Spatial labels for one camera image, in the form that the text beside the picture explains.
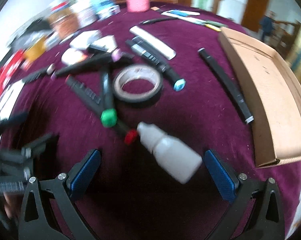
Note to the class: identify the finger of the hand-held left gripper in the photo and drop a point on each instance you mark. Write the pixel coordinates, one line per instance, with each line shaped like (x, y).
(38, 146)
(13, 186)

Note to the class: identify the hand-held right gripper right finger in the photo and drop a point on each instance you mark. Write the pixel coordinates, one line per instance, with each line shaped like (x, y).
(220, 175)

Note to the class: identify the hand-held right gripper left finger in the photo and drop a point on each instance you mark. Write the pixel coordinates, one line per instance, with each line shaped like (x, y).
(86, 172)

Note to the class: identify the white dropper bottle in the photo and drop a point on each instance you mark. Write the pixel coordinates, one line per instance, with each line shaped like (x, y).
(170, 152)

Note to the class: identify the black marker pale caps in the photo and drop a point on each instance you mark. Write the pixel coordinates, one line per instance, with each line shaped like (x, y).
(35, 75)

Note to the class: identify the black marker red caps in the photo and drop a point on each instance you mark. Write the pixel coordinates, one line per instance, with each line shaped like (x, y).
(86, 93)

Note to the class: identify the black marker green caps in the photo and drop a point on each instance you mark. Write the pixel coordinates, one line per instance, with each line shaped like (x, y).
(107, 100)

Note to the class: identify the black marker grey caps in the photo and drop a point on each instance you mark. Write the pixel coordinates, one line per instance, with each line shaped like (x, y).
(228, 87)

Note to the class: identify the cardboard box tray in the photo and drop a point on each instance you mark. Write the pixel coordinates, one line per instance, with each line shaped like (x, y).
(268, 92)

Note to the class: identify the white tube orange cap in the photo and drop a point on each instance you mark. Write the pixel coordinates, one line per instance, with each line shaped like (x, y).
(70, 56)

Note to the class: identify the black marker pink caps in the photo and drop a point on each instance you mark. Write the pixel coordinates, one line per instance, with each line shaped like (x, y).
(90, 63)

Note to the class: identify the white rectangular block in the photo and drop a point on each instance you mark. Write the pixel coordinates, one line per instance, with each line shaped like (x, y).
(84, 40)

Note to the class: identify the white square box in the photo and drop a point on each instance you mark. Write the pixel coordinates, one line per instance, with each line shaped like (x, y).
(106, 41)

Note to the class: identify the white paper sheet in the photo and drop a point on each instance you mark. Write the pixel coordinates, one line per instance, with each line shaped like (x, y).
(5, 100)

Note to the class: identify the red packet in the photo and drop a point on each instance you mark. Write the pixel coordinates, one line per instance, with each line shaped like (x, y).
(5, 75)

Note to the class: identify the black cloth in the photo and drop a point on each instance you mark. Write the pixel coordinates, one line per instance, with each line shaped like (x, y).
(34, 28)

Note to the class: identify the black marker light blue caps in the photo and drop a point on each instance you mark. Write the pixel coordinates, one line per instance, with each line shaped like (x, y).
(163, 66)

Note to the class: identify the orange canister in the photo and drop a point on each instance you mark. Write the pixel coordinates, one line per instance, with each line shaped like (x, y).
(64, 25)

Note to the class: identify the white jar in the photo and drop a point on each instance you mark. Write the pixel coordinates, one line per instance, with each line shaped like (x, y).
(86, 15)

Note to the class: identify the white long bar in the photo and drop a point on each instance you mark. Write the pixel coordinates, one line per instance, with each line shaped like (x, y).
(153, 41)

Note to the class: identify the green utility knife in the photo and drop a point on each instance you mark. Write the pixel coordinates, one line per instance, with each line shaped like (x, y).
(215, 24)

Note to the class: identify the small white printed box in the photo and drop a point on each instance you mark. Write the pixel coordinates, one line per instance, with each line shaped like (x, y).
(109, 12)

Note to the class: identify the dark blue jacket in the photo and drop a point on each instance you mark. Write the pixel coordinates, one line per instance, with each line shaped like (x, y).
(266, 25)

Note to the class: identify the blue label canister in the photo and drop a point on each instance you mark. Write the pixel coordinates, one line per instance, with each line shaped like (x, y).
(101, 0)

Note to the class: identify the white stick pen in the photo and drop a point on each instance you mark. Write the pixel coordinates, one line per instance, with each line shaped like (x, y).
(193, 13)

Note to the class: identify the wooden door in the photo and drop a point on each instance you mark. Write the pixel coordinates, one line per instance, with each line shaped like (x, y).
(254, 7)

